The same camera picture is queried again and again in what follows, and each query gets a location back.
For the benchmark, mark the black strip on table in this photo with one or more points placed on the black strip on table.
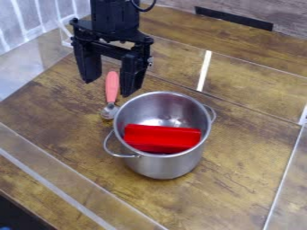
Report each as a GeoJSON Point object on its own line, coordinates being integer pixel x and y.
{"type": "Point", "coordinates": [233, 18]}

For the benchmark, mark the red rectangular block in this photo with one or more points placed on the red rectangular block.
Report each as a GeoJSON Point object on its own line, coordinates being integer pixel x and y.
{"type": "Point", "coordinates": [160, 139]}

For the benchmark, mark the silver metal pot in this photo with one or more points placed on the silver metal pot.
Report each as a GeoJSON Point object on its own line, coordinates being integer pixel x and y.
{"type": "Point", "coordinates": [161, 109]}

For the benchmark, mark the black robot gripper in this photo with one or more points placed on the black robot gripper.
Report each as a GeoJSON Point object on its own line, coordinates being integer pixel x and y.
{"type": "Point", "coordinates": [111, 34]}

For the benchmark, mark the red handled metal spoon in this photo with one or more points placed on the red handled metal spoon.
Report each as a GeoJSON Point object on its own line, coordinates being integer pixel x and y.
{"type": "Point", "coordinates": [111, 95]}

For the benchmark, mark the clear acrylic barrier panel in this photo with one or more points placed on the clear acrylic barrier panel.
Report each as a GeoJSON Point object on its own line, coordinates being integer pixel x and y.
{"type": "Point", "coordinates": [108, 211]}

